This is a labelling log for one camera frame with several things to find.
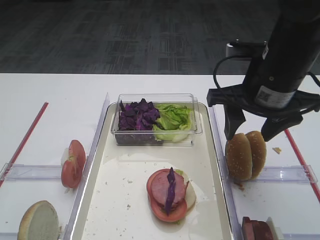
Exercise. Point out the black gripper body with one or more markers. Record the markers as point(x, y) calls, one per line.
point(275, 101)

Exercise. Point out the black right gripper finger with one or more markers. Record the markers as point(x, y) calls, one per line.
point(272, 128)

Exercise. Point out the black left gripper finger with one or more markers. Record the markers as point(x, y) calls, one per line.
point(234, 118)

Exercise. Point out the sesame bun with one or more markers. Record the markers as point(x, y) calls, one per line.
point(239, 157)
point(258, 152)

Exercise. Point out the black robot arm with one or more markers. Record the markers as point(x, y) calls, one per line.
point(292, 48)

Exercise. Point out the bread crumb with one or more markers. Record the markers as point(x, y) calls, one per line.
point(277, 150)

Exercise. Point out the green lettuce leaves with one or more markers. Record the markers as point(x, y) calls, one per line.
point(172, 118)

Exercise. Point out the ham slices stack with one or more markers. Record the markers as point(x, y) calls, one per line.
point(255, 230)

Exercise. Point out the tomato slice on stack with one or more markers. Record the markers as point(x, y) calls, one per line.
point(178, 212)

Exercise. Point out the tomato slices stack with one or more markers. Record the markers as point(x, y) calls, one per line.
point(73, 167)

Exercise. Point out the white onion behind tomato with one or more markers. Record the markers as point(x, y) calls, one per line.
point(65, 156)

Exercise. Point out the right red tape strip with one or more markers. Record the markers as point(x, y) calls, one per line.
point(303, 163)

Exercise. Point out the red tape strip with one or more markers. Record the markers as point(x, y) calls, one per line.
point(23, 142)
point(303, 163)

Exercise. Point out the upper right clear holder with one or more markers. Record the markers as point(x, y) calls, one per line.
point(302, 174)

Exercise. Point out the clear holder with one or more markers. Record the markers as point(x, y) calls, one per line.
point(302, 174)
point(300, 236)
point(22, 172)

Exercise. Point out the purple cabbage pieces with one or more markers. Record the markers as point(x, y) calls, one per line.
point(137, 116)

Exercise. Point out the clear plastic container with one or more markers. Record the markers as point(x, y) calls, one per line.
point(147, 137)

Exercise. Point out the ham slice on stack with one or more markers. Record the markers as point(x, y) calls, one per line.
point(160, 186)

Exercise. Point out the purple cabbage strip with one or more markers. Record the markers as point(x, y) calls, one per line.
point(171, 191)

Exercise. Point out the white block behind ham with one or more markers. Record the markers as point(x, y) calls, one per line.
point(276, 231)

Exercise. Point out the right long clear divider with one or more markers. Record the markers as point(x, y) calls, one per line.
point(235, 228)

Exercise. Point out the long clear divider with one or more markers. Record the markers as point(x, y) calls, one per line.
point(235, 228)
point(90, 162)

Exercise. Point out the lower right clear holder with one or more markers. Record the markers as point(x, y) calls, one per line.
point(300, 236)

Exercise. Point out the white metal tray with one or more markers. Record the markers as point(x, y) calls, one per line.
point(115, 203)

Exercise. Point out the left long clear divider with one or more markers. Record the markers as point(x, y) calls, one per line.
point(90, 162)

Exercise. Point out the bun bottom half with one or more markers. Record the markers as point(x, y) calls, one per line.
point(39, 222)

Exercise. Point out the left red tape strip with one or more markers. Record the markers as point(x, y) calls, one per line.
point(23, 142)

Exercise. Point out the upper left clear holder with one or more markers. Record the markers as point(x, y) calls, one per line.
point(22, 172)

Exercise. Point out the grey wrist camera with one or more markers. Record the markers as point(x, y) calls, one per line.
point(247, 50)

